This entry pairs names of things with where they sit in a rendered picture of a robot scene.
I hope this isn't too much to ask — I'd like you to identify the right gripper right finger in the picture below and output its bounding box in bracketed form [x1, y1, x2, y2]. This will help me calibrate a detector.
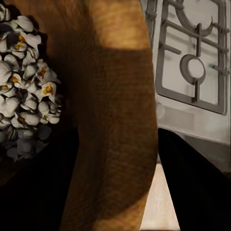
[158, 128, 231, 231]

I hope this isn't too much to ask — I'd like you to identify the popcorn bag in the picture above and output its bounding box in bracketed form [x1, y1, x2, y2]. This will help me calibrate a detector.
[0, 0, 158, 231]

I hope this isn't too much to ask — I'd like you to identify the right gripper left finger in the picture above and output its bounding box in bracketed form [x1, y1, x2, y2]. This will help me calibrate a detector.
[0, 128, 79, 231]

